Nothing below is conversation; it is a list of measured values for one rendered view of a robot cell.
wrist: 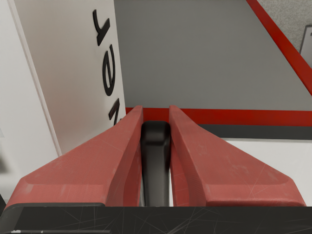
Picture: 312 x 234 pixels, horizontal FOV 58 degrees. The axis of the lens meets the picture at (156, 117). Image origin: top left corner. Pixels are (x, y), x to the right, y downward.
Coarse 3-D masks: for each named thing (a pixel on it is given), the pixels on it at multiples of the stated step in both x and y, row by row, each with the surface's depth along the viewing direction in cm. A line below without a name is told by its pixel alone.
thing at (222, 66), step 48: (144, 0) 80; (192, 0) 79; (240, 0) 78; (144, 48) 54; (192, 48) 53; (240, 48) 53; (288, 48) 52; (144, 96) 40; (192, 96) 40; (240, 96) 40; (288, 96) 40; (240, 144) 31; (288, 144) 30
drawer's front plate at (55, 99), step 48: (0, 0) 6; (48, 0) 8; (96, 0) 13; (0, 48) 7; (48, 48) 8; (96, 48) 13; (0, 96) 8; (48, 96) 8; (96, 96) 14; (48, 144) 9
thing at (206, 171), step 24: (192, 120) 10; (192, 144) 8; (216, 144) 8; (192, 168) 7; (216, 168) 6; (240, 168) 6; (264, 168) 6; (192, 192) 7; (216, 192) 5; (240, 192) 5; (264, 192) 5; (288, 192) 5
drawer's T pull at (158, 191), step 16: (144, 128) 11; (160, 128) 11; (144, 144) 11; (160, 144) 11; (144, 160) 12; (160, 160) 12; (144, 176) 12; (160, 176) 12; (144, 192) 13; (160, 192) 13
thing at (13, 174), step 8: (0, 144) 22; (0, 152) 23; (8, 152) 23; (0, 160) 24; (8, 160) 23; (0, 168) 24; (8, 168) 24; (16, 168) 24; (0, 176) 25; (8, 176) 25; (16, 176) 25; (0, 184) 26; (8, 184) 25; (16, 184) 25; (0, 192) 26; (8, 192) 26; (8, 200) 27
